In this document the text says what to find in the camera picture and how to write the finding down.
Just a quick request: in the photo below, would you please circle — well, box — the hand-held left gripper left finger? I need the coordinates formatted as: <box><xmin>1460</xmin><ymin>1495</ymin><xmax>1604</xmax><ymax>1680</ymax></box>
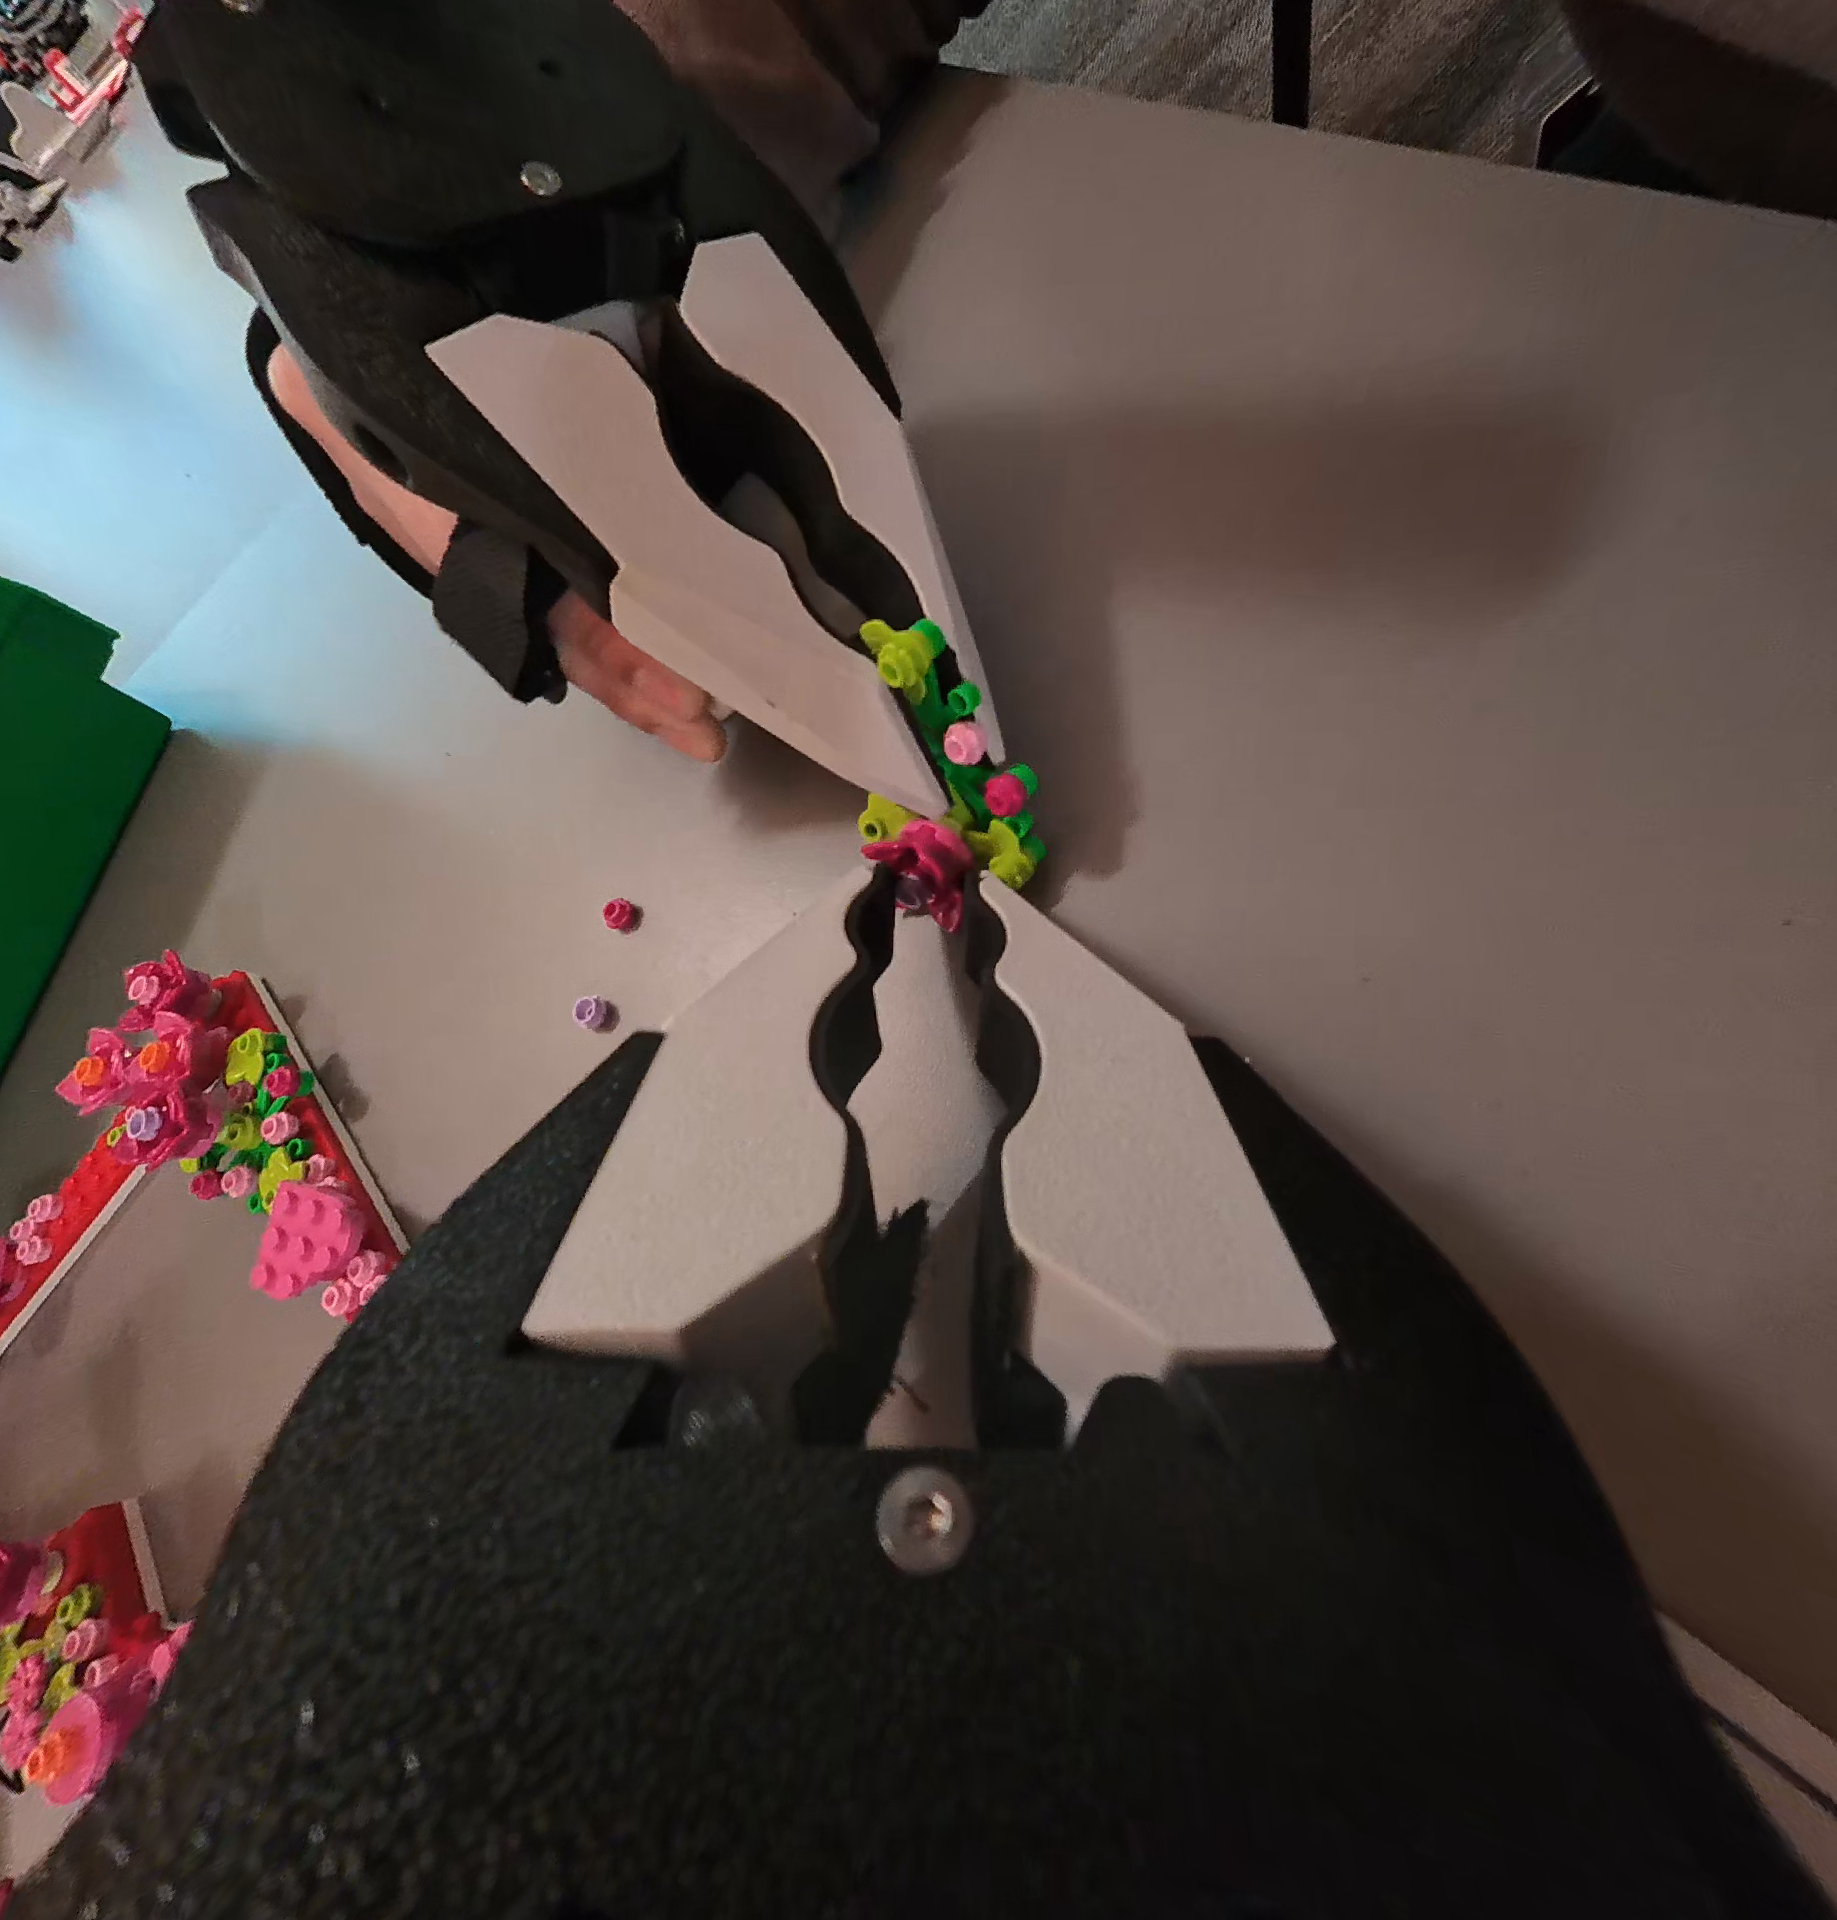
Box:
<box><xmin>522</xmin><ymin>868</ymin><xmax>897</xmax><ymax>1443</ymax></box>

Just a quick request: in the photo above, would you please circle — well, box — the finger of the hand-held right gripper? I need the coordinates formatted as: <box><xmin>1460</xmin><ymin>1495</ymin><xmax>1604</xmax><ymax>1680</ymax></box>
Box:
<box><xmin>676</xmin><ymin>230</ymin><xmax>1014</xmax><ymax>759</ymax></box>
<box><xmin>427</xmin><ymin>313</ymin><xmax>940</xmax><ymax>825</ymax></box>

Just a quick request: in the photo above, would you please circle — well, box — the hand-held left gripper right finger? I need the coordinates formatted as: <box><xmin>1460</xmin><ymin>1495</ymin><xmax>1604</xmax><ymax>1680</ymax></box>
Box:
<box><xmin>975</xmin><ymin>877</ymin><xmax>1340</xmax><ymax>1449</ymax></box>

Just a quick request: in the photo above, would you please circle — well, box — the green lego flower sprig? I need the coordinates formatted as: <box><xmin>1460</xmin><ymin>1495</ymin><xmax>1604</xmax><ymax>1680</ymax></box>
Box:
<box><xmin>858</xmin><ymin>616</ymin><xmax>1047</xmax><ymax>888</ymax></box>

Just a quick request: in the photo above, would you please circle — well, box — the red lego heart wreath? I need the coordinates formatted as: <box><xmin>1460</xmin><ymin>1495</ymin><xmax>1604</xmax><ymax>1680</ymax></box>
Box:
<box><xmin>0</xmin><ymin>950</ymin><xmax>410</xmax><ymax>1920</ymax></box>

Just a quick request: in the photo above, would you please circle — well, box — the magenta lego flower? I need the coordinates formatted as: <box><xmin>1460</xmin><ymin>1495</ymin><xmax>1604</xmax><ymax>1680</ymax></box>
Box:
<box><xmin>863</xmin><ymin>817</ymin><xmax>980</xmax><ymax>935</ymax></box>

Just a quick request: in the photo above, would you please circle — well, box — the person's right hand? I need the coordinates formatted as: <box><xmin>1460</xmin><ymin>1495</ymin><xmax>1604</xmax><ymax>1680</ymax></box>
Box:
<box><xmin>267</xmin><ymin>346</ymin><xmax>736</xmax><ymax>767</ymax></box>

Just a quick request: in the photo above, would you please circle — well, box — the grey and red toy model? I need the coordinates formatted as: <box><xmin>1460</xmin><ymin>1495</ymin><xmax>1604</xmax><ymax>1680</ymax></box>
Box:
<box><xmin>0</xmin><ymin>0</ymin><xmax>155</xmax><ymax>263</ymax></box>

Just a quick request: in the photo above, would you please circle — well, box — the green plastic bin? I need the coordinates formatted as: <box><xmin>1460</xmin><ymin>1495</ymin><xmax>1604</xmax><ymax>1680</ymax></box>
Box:
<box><xmin>0</xmin><ymin>561</ymin><xmax>175</xmax><ymax>1163</ymax></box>

